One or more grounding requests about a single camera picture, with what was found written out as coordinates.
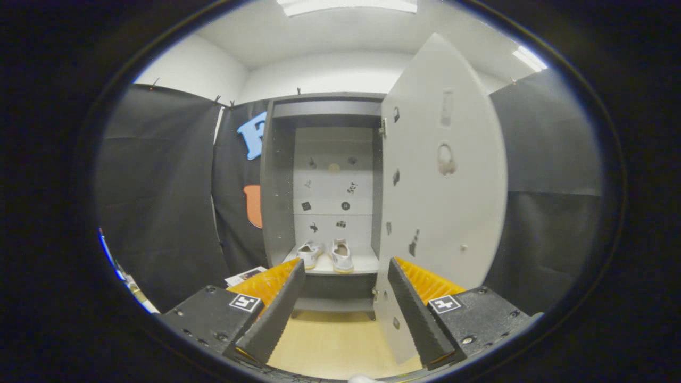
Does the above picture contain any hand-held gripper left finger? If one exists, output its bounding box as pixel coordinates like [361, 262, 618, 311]
[160, 259, 306, 367]

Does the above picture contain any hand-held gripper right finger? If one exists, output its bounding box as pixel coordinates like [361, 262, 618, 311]
[387, 257, 544, 370]

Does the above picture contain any white shoe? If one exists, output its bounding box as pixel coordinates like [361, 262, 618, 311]
[331, 238, 355, 273]
[296, 240, 324, 270]

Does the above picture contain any grey shoe cabinet door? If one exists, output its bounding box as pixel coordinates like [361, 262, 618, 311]
[372, 33, 509, 365]

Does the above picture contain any grey shoe cabinet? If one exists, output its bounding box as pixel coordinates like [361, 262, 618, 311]
[260, 93, 386, 320]

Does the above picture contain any white book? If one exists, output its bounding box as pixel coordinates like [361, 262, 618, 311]
[225, 266, 268, 288]

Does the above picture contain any small coloured clutter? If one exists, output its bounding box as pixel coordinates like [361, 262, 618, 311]
[97, 228, 160, 314]

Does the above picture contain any black backdrop cloth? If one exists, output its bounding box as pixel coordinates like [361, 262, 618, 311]
[96, 69, 604, 314]

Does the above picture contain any narrow ceiling light panel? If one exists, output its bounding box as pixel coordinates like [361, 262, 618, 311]
[512, 45, 549, 72]

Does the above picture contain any long ceiling light panel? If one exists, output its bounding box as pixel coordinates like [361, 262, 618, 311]
[277, 0, 418, 16]

